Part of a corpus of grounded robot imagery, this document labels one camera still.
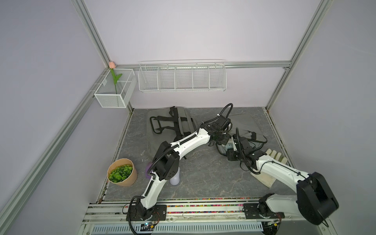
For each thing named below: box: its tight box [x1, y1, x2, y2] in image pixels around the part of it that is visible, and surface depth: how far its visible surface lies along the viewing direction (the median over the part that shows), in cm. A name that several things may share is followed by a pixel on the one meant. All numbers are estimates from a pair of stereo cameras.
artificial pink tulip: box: [108, 61, 123, 95], surface depth 92 cm
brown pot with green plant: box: [106, 158, 138, 187], surface depth 77 cm
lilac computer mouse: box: [169, 166, 181, 186], surface depth 85 cm
